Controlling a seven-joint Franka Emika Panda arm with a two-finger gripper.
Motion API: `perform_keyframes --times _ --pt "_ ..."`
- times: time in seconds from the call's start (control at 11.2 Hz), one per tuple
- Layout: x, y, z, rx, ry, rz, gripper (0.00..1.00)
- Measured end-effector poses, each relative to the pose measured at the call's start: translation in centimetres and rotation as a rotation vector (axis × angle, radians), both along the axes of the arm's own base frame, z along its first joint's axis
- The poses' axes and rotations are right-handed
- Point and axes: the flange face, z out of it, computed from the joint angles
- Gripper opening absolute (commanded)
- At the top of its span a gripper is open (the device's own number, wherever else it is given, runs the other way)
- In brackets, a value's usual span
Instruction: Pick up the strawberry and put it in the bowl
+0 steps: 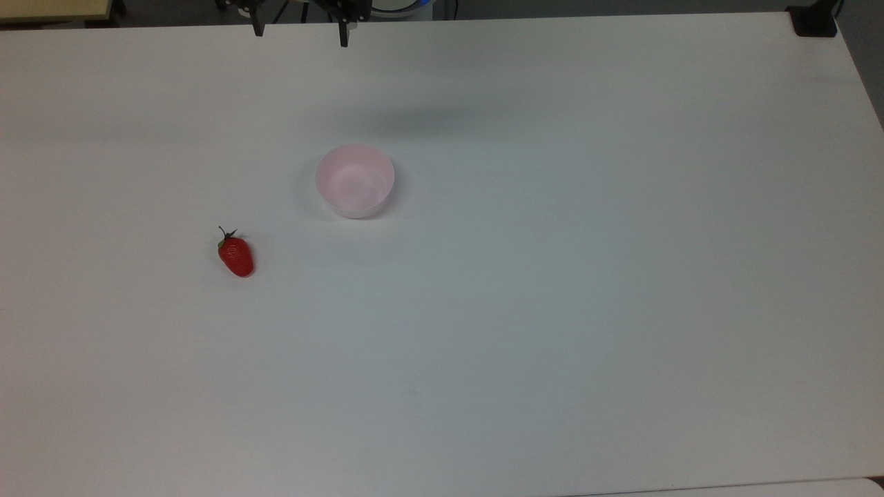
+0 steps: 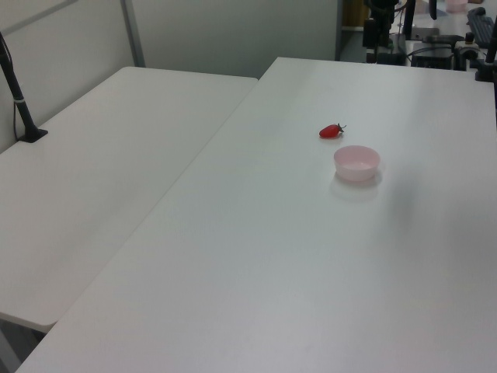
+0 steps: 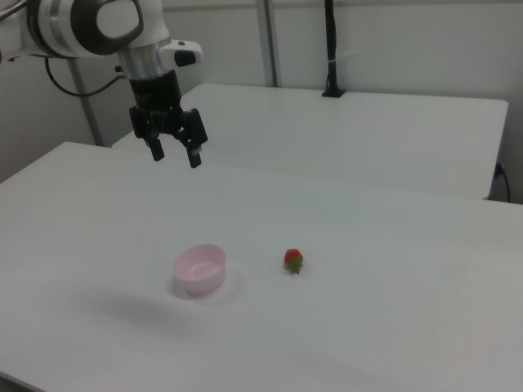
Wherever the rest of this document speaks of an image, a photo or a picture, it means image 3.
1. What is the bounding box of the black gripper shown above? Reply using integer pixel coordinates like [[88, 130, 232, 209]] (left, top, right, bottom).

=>
[[128, 69, 208, 168]]

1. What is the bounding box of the black wall cable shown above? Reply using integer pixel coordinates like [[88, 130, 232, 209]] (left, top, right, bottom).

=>
[[495, 163, 512, 203]]

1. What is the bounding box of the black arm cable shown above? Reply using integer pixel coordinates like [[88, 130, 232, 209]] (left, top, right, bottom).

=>
[[44, 56, 131, 97]]

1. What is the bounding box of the black camera pole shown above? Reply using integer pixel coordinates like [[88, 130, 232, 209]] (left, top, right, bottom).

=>
[[321, 0, 346, 99]]

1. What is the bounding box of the white side table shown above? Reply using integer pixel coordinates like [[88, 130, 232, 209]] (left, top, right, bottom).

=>
[[111, 83, 509, 201]]

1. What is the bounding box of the pink plastic bowl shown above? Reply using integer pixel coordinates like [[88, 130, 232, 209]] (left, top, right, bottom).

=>
[[172, 243, 228, 298]]

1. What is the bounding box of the red strawberry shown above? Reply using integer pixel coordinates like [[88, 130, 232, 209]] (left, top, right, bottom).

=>
[[284, 247, 305, 276]]

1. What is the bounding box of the grey wall profile post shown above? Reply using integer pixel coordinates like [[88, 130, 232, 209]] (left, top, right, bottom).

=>
[[256, 0, 283, 88], [69, 56, 105, 148]]

